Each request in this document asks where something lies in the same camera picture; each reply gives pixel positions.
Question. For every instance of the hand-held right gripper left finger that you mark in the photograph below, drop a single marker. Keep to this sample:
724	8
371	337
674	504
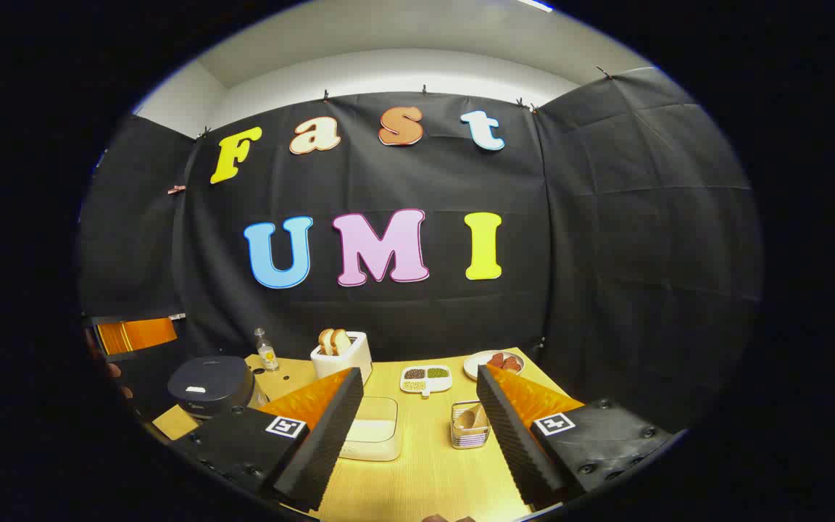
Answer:
320	442

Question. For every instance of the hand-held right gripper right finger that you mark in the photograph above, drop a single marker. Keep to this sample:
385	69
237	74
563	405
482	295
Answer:
512	435

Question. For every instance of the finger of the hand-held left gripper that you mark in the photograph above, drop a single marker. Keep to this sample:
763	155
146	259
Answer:
135	335

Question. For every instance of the wooden spoon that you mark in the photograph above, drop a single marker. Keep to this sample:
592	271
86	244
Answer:
469	418

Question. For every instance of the clear plastic rice container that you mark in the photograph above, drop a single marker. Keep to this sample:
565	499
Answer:
374	449

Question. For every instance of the dark blue rice cooker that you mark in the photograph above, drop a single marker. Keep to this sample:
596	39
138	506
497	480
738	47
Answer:
211	380

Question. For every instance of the red meat piece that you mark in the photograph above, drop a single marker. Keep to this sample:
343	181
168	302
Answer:
496	360
511	364

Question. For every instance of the white toaster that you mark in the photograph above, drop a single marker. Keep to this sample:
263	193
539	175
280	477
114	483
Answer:
338	366

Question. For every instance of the round white plate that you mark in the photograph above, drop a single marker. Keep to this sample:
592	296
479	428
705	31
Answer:
474	362

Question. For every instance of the small glass bottle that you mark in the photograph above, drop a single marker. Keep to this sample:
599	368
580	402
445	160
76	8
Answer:
267	355

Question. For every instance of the white divided bean dish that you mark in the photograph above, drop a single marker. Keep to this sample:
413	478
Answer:
426	378

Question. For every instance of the black backdrop cloth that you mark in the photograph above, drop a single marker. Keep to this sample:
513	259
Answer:
606	254

